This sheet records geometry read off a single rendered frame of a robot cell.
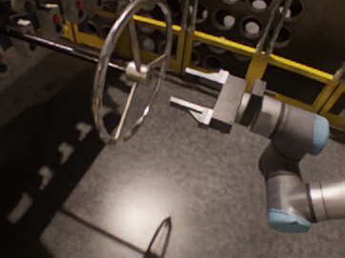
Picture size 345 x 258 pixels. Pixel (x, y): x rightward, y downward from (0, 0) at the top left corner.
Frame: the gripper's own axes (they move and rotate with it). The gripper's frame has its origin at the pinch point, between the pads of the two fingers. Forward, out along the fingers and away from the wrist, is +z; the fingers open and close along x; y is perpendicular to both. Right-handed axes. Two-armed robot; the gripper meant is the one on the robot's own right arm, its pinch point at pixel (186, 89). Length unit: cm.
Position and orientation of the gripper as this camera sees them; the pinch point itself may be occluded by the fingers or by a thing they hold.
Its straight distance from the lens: 58.4
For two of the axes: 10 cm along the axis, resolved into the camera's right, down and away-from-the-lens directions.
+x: 4.0, -8.1, 4.3
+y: 0.1, 4.8, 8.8
